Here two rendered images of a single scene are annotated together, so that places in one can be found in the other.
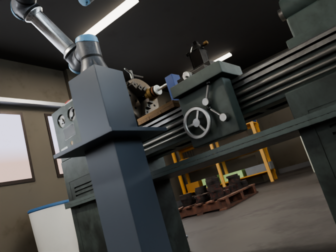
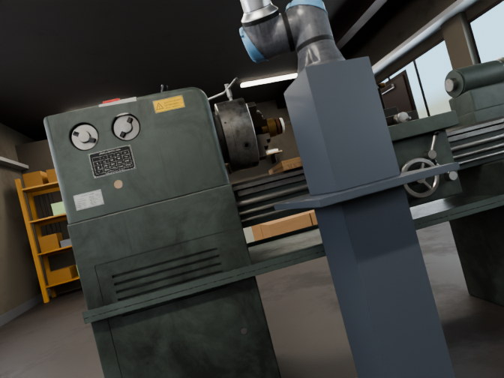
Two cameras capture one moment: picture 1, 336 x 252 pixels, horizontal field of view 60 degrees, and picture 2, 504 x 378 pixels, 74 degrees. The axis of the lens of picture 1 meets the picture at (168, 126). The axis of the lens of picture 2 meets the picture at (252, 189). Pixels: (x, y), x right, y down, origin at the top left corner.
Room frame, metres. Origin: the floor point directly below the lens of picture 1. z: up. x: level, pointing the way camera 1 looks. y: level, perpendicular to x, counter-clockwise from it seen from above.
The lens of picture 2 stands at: (0.89, 1.21, 0.79)
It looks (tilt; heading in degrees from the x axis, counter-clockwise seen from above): 1 degrees up; 316
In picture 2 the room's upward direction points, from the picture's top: 15 degrees counter-clockwise
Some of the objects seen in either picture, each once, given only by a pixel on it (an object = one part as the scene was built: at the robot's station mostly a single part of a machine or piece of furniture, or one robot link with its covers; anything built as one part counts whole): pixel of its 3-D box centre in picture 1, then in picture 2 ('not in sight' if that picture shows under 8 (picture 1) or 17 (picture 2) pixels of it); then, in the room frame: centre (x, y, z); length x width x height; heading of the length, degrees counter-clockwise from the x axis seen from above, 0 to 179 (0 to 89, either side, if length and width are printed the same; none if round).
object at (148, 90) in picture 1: (152, 93); (270, 127); (1.87, 0.04, 1.08); 0.09 x 0.09 x 0.09; 52
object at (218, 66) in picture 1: (221, 85); (388, 139); (1.53, -0.34, 0.90); 0.53 x 0.30 x 0.06; 142
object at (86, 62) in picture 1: (93, 67); (319, 60); (1.41, 0.28, 1.15); 0.15 x 0.15 x 0.10
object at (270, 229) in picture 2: not in sight; (301, 229); (3.76, -2.28, 0.22); 1.24 x 0.89 x 0.43; 57
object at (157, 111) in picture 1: (173, 113); (306, 162); (1.80, -0.06, 0.89); 0.36 x 0.30 x 0.04; 142
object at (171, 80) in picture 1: (177, 92); not in sight; (1.76, -0.11, 1.00); 0.08 x 0.06 x 0.23; 142
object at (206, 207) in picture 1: (215, 190); not in sight; (4.63, -0.41, 0.22); 1.25 x 0.86 x 0.45; 144
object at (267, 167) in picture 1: (216, 147); (102, 220); (6.90, -0.94, 1.04); 2.18 x 0.59 x 2.09; 58
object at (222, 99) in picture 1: (209, 113); (420, 169); (1.38, -0.21, 0.73); 0.27 x 0.12 x 0.27; 52
